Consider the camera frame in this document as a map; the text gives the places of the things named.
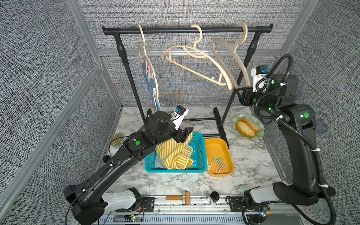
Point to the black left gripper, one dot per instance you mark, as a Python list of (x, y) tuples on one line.
[(182, 135)]

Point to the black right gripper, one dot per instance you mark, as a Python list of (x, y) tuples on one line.
[(251, 95)]

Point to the yellow striped towel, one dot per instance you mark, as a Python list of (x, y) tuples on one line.
[(176, 156)]

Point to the beige hanger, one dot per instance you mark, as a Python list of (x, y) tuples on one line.
[(195, 53), (233, 56), (149, 66)]

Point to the mint green clothespin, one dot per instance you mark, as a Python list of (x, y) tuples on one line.
[(218, 160)]

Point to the pink clothespin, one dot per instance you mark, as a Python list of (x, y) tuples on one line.
[(222, 167)]

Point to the dark blue hello towel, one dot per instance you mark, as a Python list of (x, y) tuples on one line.
[(151, 85)]

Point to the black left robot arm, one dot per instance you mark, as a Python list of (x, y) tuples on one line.
[(86, 199)]

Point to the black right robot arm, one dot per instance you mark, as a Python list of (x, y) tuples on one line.
[(299, 128)]

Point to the orange crust bread slice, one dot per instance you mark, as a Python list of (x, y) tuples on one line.
[(252, 124)]

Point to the pale green wavy plate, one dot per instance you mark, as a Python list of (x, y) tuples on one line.
[(240, 116)]

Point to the round bread bun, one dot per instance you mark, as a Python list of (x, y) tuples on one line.
[(244, 129)]

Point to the teal plastic basket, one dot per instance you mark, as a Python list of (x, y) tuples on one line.
[(154, 165)]

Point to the yellow plastic tray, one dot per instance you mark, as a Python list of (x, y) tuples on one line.
[(217, 148)]

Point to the green tin can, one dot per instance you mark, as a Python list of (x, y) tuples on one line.
[(117, 140)]

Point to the small black lidded jar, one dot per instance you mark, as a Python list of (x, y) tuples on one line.
[(213, 198)]

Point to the black round lid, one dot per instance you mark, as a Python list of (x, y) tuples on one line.
[(106, 158)]

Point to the black clothes rack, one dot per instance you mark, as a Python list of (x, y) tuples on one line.
[(257, 30)]

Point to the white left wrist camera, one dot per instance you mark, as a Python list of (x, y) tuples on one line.
[(180, 113)]

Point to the wooden handle roller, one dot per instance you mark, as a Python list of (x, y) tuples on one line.
[(185, 198)]

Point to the white right arm base mount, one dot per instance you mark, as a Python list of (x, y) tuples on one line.
[(260, 195)]

